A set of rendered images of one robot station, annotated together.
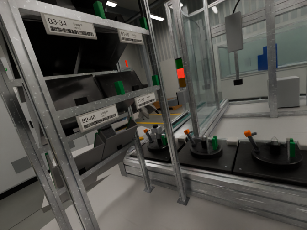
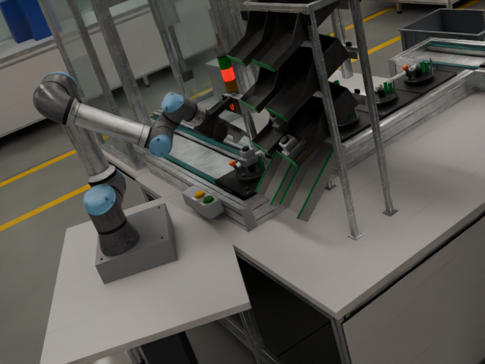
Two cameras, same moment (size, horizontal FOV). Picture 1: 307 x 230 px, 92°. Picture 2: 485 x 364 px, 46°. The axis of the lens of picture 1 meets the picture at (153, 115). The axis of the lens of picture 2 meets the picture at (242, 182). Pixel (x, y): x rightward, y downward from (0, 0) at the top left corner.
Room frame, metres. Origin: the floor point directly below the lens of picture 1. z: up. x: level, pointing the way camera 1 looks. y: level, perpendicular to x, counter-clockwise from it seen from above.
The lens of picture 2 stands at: (-0.10, 1.88, 2.03)
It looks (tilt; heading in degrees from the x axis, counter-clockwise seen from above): 28 degrees down; 296
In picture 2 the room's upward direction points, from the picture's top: 17 degrees counter-clockwise
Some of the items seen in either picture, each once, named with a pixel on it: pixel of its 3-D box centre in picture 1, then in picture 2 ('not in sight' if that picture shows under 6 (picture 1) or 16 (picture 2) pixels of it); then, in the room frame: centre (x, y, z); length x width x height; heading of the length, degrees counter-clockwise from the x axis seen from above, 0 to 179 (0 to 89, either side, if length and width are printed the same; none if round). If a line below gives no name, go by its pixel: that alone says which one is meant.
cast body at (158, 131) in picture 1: (157, 131); (249, 154); (0.76, 0.00, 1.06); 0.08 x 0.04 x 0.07; 52
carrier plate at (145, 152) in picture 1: (160, 147); (254, 176); (0.77, 0.00, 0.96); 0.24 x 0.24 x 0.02; 52
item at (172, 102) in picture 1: (167, 103); not in sight; (6.71, -0.74, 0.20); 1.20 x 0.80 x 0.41; 48
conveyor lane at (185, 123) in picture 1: (186, 134); (224, 166); (0.99, -0.20, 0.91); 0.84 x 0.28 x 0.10; 142
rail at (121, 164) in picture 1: (163, 134); (193, 185); (1.08, -0.04, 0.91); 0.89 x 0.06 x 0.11; 142
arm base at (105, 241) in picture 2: (106, 132); (115, 232); (1.19, 0.42, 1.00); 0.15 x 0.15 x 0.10
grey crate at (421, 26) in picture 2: not in sight; (458, 37); (0.01, -2.00, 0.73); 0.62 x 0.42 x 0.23; 142
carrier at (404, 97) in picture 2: not in sight; (381, 92); (0.31, -0.59, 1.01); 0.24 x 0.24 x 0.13; 52
